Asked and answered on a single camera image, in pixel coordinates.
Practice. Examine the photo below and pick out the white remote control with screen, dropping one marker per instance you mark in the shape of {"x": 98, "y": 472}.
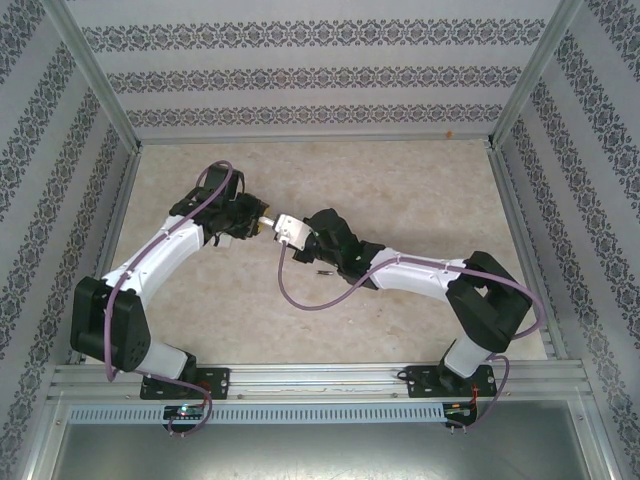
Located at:
{"x": 267, "y": 221}

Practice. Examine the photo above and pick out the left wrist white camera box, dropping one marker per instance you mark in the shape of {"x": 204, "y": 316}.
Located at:
{"x": 226, "y": 241}

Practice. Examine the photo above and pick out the black AAA battery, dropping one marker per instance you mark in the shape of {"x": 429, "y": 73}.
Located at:
{"x": 325, "y": 273}

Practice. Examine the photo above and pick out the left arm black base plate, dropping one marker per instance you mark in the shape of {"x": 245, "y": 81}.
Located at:
{"x": 217, "y": 382}

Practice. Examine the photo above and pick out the grey metal sheet panel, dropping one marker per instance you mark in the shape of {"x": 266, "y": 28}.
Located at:
{"x": 320, "y": 455}

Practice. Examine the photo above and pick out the aluminium back rail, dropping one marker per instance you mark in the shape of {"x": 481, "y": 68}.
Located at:
{"x": 310, "y": 139}

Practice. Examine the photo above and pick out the aluminium frame post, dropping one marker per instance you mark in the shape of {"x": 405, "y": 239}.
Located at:
{"x": 532, "y": 75}
{"x": 100, "y": 75}

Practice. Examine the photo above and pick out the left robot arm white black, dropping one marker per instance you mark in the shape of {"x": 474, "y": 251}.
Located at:
{"x": 160, "y": 250}

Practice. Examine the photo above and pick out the aluminium mounting rail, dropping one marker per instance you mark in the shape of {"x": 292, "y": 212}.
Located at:
{"x": 310, "y": 380}

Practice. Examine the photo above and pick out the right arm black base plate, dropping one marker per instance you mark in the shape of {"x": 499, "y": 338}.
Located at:
{"x": 417, "y": 385}

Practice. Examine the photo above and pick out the aluminium side rail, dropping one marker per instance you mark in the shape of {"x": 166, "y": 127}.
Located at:
{"x": 122, "y": 200}
{"x": 511, "y": 200}

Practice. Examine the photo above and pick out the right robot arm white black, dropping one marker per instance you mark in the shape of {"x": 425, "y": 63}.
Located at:
{"x": 415, "y": 275}

